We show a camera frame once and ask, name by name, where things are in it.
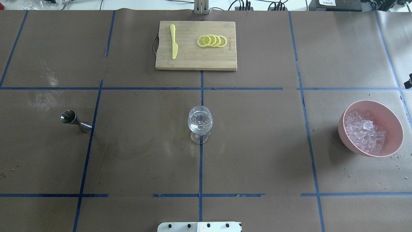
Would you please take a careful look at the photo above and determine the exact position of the steel double jigger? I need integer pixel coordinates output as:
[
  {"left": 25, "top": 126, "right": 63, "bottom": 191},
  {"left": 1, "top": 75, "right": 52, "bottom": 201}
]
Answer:
[{"left": 60, "top": 110, "right": 92, "bottom": 133}]

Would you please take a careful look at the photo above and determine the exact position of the clear wine glass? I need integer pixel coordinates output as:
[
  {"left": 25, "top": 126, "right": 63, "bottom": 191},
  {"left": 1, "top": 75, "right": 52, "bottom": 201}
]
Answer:
[{"left": 187, "top": 106, "right": 213, "bottom": 144}]

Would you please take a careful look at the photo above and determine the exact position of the clear ice cubes pile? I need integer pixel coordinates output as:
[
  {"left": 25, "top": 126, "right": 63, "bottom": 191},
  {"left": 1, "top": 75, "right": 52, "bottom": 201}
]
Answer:
[{"left": 344, "top": 111, "right": 387, "bottom": 156}]

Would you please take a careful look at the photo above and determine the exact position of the pink plastic ice bowl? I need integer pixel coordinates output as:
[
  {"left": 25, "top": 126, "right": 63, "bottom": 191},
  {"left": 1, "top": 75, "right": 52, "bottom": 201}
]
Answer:
[{"left": 338, "top": 100, "right": 404, "bottom": 158}]

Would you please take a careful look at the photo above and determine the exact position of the bamboo cutting board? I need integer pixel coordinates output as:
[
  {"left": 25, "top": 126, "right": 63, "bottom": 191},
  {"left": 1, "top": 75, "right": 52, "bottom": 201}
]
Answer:
[{"left": 155, "top": 21, "right": 238, "bottom": 71}]

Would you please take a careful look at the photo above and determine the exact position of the yellow plastic knife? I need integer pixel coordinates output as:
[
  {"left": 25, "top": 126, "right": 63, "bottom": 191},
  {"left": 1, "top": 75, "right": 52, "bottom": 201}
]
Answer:
[{"left": 170, "top": 24, "right": 179, "bottom": 59}]

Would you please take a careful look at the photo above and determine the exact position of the aluminium frame post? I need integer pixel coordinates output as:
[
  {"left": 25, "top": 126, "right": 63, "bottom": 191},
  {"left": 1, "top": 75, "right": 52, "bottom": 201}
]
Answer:
[{"left": 194, "top": 0, "right": 210, "bottom": 15}]

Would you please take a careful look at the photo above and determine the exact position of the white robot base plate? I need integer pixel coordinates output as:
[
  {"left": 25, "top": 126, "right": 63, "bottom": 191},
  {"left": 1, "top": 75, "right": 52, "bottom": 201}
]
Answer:
[{"left": 157, "top": 221, "right": 243, "bottom": 232}]

